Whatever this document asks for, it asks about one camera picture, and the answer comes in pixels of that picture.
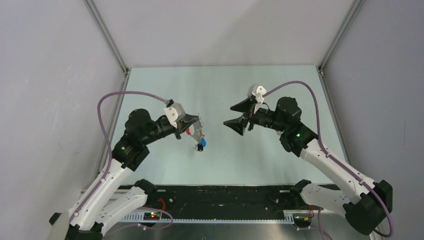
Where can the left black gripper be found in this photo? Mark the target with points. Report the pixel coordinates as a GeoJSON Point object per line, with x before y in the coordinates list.
{"type": "Point", "coordinates": [188, 121]}

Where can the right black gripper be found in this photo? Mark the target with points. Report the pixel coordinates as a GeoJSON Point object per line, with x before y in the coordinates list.
{"type": "Point", "coordinates": [239, 124]}

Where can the red handled metal key holder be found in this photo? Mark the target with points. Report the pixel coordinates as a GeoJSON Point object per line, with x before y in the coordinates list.
{"type": "Point", "coordinates": [196, 130]}

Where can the blue key tag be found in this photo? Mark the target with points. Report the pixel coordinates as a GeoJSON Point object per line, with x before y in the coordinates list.
{"type": "Point", "coordinates": [203, 142]}

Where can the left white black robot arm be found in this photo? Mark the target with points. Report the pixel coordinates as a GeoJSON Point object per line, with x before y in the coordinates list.
{"type": "Point", "coordinates": [92, 216]}

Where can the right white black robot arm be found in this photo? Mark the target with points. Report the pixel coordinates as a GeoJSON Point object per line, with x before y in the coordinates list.
{"type": "Point", "coordinates": [363, 202]}

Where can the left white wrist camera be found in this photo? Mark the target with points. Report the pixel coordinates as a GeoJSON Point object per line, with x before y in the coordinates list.
{"type": "Point", "coordinates": [174, 113]}

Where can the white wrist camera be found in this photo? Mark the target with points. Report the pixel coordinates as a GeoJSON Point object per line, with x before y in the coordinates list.
{"type": "Point", "coordinates": [174, 113]}
{"type": "Point", "coordinates": [257, 92]}

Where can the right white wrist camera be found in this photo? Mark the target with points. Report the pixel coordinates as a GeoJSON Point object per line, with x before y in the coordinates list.
{"type": "Point", "coordinates": [257, 92]}

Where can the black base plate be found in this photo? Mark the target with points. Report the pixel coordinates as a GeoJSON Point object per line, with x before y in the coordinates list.
{"type": "Point", "coordinates": [228, 202]}

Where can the slotted cable duct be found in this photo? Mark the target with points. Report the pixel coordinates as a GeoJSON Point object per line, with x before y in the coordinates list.
{"type": "Point", "coordinates": [140, 217]}

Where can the left aluminium frame post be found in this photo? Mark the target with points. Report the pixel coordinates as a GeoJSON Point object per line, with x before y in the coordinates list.
{"type": "Point", "coordinates": [104, 31]}

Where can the aluminium frame post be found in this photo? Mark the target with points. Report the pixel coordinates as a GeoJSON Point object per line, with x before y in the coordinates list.
{"type": "Point", "coordinates": [345, 25]}
{"type": "Point", "coordinates": [104, 31]}

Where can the right aluminium frame post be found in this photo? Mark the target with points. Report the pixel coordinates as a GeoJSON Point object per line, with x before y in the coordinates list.
{"type": "Point", "coordinates": [345, 25]}

